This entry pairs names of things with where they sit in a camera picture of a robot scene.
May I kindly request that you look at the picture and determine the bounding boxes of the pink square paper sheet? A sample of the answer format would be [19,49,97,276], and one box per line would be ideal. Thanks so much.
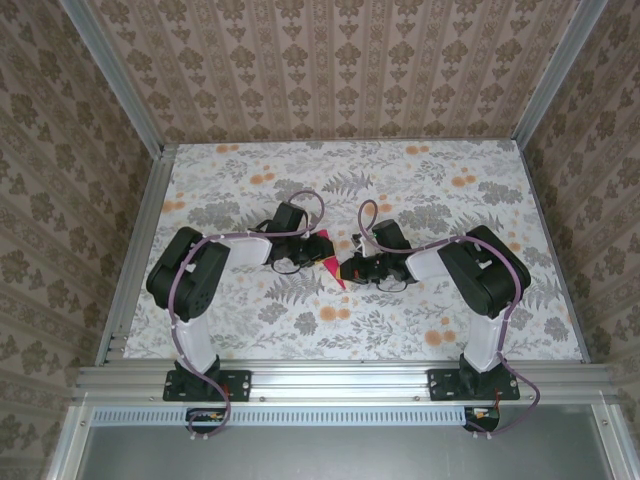
[316,228,350,291]

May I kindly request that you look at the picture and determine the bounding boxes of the grey metal sheet panel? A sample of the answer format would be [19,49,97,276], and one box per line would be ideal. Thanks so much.
[74,424,619,480]

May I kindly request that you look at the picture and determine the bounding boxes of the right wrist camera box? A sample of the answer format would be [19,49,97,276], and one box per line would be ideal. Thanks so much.
[351,232,376,257]

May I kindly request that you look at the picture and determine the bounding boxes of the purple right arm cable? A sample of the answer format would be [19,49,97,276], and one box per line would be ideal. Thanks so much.
[357,198,545,442]

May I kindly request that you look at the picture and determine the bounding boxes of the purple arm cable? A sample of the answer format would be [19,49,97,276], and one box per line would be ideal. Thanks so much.
[168,188,325,444]
[357,198,545,442]

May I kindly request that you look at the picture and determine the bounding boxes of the aluminium front frame rail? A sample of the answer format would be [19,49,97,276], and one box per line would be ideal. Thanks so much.
[72,362,619,405]

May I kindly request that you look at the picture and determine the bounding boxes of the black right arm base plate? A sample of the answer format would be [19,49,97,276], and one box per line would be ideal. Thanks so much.
[428,368,521,403]

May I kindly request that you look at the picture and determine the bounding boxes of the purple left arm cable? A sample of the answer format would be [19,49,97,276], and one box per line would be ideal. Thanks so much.
[168,188,325,444]

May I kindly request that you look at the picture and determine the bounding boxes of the grey slotted cable duct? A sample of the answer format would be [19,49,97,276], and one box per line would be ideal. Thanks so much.
[92,405,469,428]

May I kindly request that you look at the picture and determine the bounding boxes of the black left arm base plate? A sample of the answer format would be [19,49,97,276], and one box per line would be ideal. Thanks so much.
[163,368,252,403]

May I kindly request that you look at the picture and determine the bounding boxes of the aluminium side frame rail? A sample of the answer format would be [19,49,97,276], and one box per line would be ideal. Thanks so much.
[94,144,177,367]

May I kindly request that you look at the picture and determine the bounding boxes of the black connector with orange wires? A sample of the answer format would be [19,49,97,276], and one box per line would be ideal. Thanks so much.
[462,405,502,434]

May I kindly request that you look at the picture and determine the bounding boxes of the aluminium frame post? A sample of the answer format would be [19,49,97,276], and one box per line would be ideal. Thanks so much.
[63,0,167,154]
[510,0,611,146]

